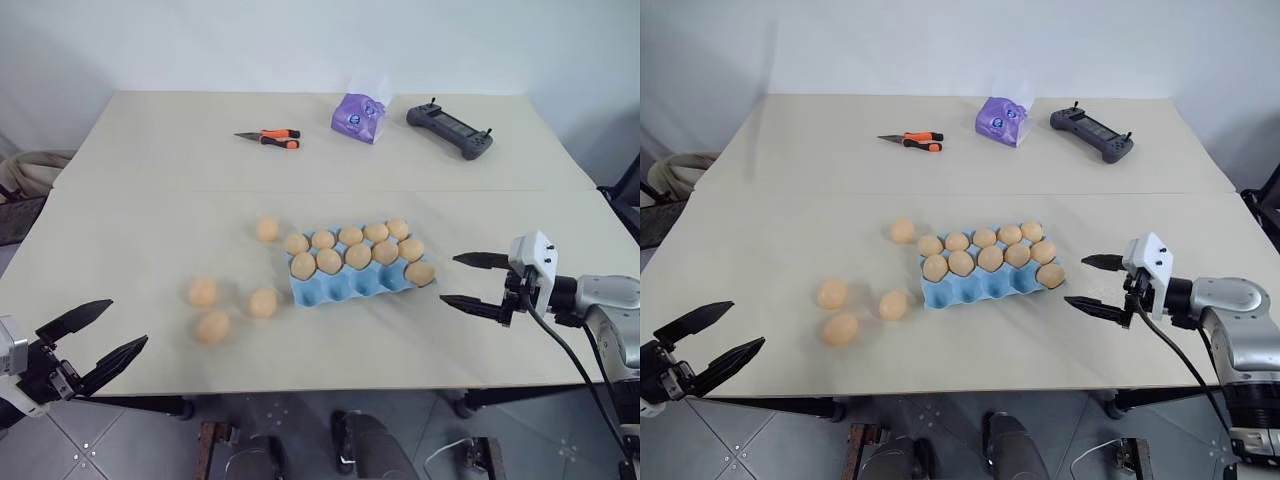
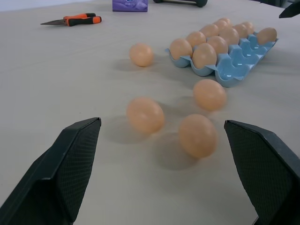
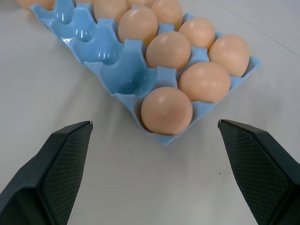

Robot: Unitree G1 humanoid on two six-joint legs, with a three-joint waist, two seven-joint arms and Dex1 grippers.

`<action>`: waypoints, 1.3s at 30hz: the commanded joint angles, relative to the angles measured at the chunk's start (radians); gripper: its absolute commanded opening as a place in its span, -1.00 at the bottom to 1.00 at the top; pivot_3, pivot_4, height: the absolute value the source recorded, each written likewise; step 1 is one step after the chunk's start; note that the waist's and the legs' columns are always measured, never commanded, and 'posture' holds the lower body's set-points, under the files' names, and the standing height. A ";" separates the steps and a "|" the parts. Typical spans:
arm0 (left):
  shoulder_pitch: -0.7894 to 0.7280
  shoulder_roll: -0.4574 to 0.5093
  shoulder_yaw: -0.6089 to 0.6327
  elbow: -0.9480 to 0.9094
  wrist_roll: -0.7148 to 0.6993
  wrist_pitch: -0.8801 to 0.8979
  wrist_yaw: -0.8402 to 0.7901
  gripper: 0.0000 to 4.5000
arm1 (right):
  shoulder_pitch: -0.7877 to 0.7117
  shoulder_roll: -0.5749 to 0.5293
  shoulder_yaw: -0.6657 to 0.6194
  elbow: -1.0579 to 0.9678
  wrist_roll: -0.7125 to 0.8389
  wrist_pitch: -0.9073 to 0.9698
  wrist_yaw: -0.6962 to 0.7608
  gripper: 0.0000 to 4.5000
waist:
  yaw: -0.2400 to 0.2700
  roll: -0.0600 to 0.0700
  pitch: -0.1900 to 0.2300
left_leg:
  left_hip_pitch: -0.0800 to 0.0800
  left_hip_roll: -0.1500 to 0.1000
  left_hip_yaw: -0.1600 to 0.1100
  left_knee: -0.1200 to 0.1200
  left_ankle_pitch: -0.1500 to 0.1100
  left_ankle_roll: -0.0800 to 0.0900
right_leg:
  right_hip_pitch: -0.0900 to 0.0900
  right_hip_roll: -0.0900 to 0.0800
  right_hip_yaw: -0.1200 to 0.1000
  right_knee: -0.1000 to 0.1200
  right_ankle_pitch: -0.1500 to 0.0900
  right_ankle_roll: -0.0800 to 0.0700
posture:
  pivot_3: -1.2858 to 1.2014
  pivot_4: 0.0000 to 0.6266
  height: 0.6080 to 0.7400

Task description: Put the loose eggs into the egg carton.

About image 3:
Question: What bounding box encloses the blue plastic egg tray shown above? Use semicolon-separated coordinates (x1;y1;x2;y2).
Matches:
30;0;262;147

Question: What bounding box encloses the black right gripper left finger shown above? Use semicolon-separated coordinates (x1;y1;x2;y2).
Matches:
0;120;93;225

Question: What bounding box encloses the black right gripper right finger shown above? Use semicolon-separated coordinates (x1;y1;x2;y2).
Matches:
217;119;300;225

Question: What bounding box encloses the brown egg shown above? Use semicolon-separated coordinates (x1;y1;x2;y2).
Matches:
150;0;184;29
16;0;56;11
126;0;155;8
117;6;159;45
145;31;192;72
93;0;129;23
178;17;216;50
141;86;194;135
178;61;232;103
208;34;250;78

